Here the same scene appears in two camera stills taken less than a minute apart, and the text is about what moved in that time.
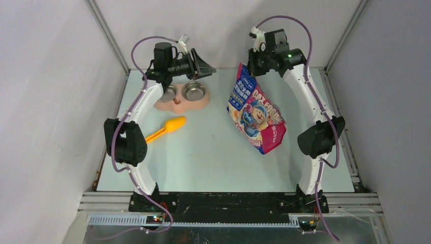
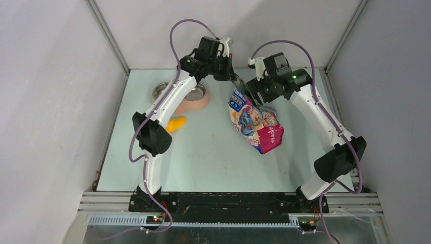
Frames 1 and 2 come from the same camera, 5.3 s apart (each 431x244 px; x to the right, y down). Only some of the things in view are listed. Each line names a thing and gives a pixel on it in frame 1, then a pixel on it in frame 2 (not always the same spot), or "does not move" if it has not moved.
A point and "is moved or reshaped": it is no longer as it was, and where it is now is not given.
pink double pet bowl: [180, 97] does not move
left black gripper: [204, 69] -> [227, 72]
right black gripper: [253, 70] -> [255, 86]
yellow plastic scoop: [171, 125] does not move
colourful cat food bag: [255, 114] is moved or reshaped
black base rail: [226, 206] does not move
